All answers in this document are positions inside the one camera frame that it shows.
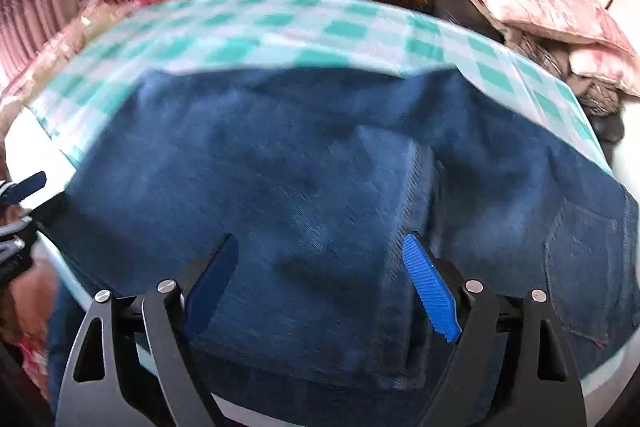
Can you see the pink striped curtain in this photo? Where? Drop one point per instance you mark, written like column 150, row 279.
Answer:
column 26, row 26

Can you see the green white checkered tablecloth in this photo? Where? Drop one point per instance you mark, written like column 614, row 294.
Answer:
column 380, row 37

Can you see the blue denim jeans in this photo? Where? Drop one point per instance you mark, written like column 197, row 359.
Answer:
column 319, row 174

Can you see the small pink pillow underneath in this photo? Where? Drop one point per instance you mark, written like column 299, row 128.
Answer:
column 608, row 65

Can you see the large pink floral pillow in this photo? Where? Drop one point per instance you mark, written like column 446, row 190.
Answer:
column 570, row 21

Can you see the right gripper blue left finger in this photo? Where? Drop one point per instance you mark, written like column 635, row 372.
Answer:
column 177, row 311

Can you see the floral red pink quilt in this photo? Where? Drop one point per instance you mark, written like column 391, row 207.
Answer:
column 125, row 1

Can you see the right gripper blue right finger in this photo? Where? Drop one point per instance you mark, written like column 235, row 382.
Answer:
column 466, row 314

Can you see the plaid beige blanket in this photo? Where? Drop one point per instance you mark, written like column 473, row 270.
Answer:
column 596, row 97

